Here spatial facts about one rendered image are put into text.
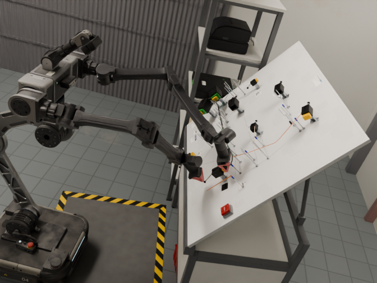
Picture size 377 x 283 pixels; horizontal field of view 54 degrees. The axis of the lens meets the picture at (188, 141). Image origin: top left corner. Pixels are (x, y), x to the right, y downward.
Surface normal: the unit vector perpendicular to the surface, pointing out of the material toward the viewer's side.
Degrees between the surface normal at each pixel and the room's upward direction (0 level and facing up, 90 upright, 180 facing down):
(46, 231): 0
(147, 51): 90
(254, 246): 0
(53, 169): 0
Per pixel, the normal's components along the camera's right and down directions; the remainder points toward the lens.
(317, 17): -0.15, 0.54
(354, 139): -0.66, -0.61
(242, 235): 0.20, -0.80
